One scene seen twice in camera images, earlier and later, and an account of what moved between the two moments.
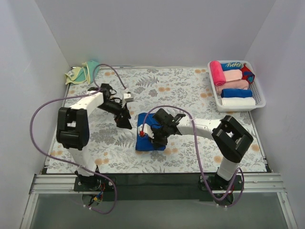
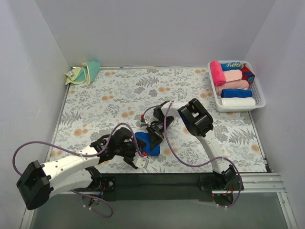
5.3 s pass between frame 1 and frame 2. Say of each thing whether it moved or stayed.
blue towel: moved
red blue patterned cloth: stayed
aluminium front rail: stayed
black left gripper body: moved
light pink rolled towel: stayed
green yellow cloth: stayed
